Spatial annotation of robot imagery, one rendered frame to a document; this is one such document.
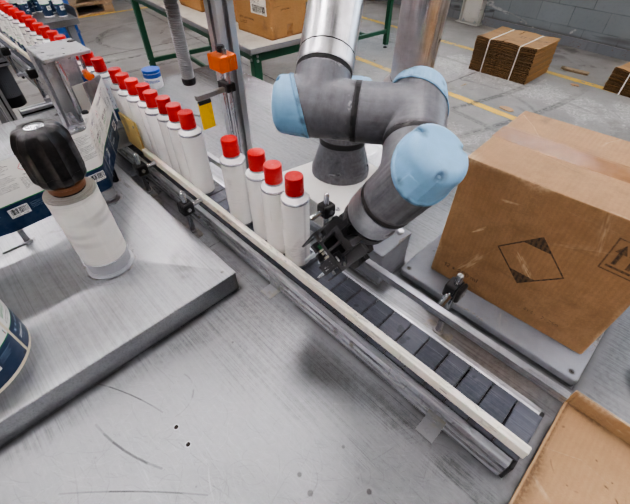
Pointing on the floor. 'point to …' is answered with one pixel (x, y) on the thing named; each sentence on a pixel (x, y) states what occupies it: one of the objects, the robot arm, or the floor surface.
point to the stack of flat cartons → (513, 54)
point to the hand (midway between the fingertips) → (326, 259)
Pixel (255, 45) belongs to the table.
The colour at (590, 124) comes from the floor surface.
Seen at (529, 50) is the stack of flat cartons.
